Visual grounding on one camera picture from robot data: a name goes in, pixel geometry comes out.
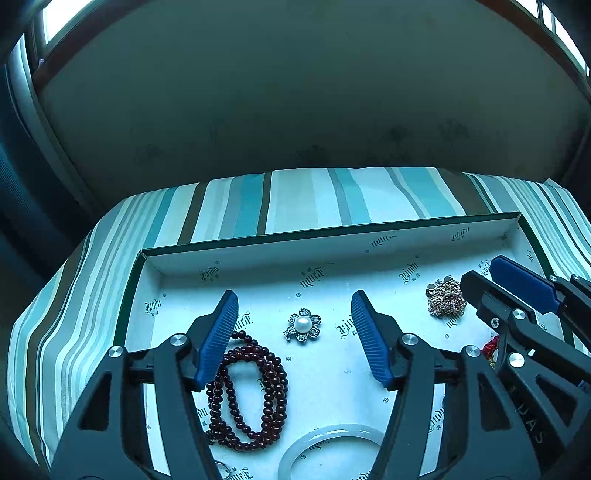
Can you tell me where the white jade bangle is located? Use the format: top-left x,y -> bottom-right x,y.
277,424 -> 386,480

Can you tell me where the dark red bead necklace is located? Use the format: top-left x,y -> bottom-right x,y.
203,330 -> 289,452

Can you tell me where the white shallow box tray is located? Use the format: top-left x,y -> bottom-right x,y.
113,211 -> 578,480

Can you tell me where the red cord gold pig charm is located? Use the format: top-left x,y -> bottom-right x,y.
480,335 -> 502,370

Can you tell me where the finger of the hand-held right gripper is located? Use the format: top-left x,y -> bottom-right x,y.
460,269 -> 591,398
489,255 -> 591,319

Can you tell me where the gold chain necklace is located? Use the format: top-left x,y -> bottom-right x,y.
425,276 -> 467,319

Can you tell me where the striped teal cloth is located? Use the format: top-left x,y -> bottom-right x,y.
7,166 -> 591,467

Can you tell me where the silver rhinestone brooch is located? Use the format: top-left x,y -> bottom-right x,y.
284,308 -> 322,343

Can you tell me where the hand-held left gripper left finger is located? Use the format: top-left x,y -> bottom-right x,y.
48,290 -> 240,480

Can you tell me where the window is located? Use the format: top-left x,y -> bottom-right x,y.
512,0 -> 591,79
18,0 -> 88,70

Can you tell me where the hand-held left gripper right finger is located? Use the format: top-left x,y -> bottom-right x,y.
350,290 -> 541,480

